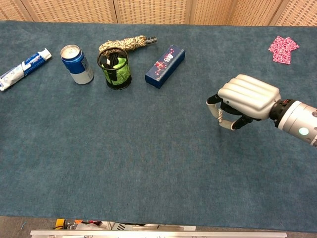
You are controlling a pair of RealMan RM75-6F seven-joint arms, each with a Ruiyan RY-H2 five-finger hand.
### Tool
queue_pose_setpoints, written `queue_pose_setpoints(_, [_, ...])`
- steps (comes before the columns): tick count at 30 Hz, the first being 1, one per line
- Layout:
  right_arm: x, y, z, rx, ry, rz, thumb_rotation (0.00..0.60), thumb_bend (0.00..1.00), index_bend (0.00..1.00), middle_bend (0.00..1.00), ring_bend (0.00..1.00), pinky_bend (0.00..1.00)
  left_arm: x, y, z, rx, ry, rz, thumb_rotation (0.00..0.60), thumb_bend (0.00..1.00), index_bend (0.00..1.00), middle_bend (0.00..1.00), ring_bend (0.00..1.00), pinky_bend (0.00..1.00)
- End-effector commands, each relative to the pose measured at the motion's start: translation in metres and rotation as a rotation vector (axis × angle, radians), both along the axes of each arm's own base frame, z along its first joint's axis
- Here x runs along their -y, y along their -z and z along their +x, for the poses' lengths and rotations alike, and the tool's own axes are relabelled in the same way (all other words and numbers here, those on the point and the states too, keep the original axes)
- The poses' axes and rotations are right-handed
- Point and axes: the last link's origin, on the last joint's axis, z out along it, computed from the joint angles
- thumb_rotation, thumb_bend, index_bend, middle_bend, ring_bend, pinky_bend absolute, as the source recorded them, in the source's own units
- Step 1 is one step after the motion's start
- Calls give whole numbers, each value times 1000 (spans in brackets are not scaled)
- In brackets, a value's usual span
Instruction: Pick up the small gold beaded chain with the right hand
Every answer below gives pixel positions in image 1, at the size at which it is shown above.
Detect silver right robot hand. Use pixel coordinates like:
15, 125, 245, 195
206, 74, 282, 131

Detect pink patterned cloth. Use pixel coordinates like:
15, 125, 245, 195
268, 36, 300, 65

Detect dark blue floral box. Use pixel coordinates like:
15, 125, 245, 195
145, 44, 186, 89

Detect blue felt table cloth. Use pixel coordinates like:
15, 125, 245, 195
0, 20, 317, 233

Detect woven bamboo folding screen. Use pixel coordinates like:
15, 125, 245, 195
0, 0, 317, 27

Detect black mesh pen holder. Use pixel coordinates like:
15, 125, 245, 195
97, 48, 132, 90

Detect blue white drink can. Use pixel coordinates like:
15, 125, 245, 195
60, 44, 95, 85

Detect white blue toothpaste tube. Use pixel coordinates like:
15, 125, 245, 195
0, 48, 53, 92

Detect aluminium frame rail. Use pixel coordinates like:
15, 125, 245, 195
30, 230, 288, 238

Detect orange electronics clutter with wires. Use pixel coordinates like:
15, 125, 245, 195
53, 218, 109, 231

